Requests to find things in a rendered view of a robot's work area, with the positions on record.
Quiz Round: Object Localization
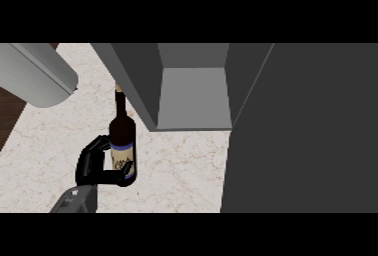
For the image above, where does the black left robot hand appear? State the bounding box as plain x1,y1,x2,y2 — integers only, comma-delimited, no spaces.
73,134,134,188

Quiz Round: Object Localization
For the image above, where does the dark wine bottle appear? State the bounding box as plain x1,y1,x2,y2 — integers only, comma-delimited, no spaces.
107,83,137,185

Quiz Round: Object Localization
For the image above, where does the grey open cabinet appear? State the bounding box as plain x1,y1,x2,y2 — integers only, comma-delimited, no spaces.
90,43,274,132

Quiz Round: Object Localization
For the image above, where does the dark grey cabinet door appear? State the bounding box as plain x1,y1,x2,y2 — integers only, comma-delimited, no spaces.
218,43,378,214

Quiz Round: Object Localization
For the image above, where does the pale grey rounded appliance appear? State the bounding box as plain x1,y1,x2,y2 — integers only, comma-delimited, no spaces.
0,43,79,109

